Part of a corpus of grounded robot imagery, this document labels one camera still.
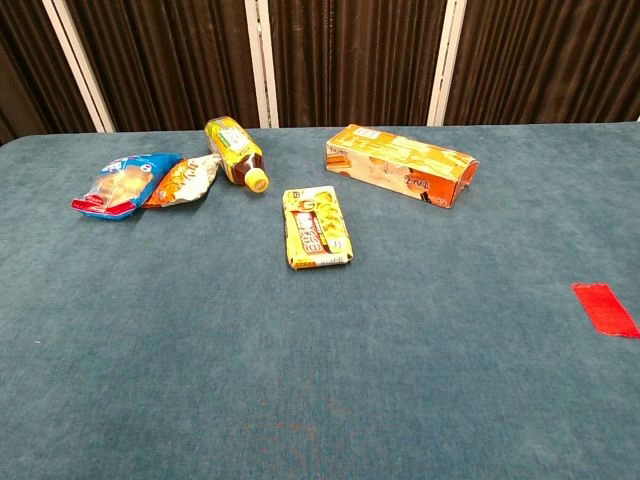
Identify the red tape strip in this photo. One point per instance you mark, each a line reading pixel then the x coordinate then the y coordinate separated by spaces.
pixel 605 308

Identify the yellow snack packet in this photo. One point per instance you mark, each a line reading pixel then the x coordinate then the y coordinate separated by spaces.
pixel 316 227

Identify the long orange snack box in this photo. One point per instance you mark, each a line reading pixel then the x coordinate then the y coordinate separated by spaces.
pixel 395 162

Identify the yellow capped tea bottle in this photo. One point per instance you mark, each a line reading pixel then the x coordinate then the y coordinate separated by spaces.
pixel 235 152

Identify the teal table cloth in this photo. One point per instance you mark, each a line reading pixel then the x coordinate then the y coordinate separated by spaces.
pixel 250 350

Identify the orange white snack pouch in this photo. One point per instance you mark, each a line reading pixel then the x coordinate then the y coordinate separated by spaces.
pixel 185 182

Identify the blue red snack bag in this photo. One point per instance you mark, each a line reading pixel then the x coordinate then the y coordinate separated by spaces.
pixel 122 185

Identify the dark brown curtain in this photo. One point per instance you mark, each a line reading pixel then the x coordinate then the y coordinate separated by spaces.
pixel 165 55

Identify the white partition frame post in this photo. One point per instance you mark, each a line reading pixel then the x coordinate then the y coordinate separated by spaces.
pixel 446 62
pixel 80 65
pixel 261 62

